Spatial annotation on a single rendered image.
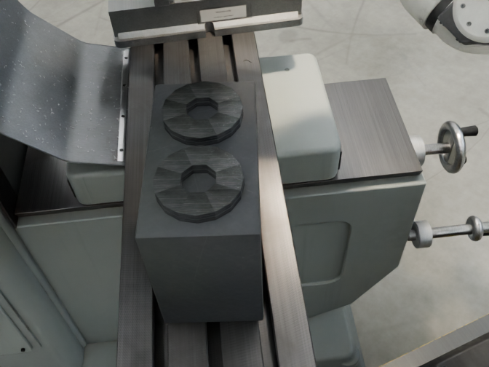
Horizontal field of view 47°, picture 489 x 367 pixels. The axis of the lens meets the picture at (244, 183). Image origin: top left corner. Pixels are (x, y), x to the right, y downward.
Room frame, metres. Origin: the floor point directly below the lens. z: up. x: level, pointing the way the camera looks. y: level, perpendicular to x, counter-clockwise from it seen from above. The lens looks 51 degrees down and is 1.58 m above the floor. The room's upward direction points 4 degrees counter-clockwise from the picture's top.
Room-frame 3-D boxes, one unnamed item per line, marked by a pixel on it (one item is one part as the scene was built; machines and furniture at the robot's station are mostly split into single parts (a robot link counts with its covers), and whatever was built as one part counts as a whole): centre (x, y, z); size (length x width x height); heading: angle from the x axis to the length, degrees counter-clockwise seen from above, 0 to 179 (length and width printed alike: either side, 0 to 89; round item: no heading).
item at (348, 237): (0.79, 0.05, 0.46); 0.80 x 0.30 x 0.60; 93
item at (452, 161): (0.81, -0.42, 0.66); 0.16 x 0.12 x 0.12; 93
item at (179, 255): (0.40, 0.04, 1.06); 0.22 x 0.12 x 0.20; 178
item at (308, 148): (0.78, 0.07, 0.82); 0.50 x 0.35 x 0.12; 93
